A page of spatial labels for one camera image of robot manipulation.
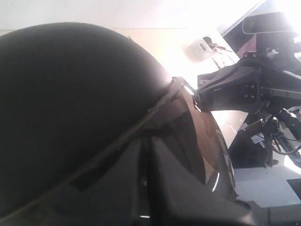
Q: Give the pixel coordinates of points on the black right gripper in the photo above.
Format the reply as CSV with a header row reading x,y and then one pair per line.
x,y
269,79

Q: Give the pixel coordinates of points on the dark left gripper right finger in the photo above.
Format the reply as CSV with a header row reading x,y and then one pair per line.
x,y
177,198

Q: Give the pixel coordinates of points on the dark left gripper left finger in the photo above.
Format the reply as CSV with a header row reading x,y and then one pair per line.
x,y
115,196

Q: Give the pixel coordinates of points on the black helmet with visor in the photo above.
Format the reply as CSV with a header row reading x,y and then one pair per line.
x,y
72,96

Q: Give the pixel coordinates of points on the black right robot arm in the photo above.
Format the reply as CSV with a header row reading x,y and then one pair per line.
x,y
265,133

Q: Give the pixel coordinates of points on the white perforated box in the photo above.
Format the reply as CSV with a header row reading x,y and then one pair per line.
x,y
202,48

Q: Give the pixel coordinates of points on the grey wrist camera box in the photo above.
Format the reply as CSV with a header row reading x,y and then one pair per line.
x,y
267,23

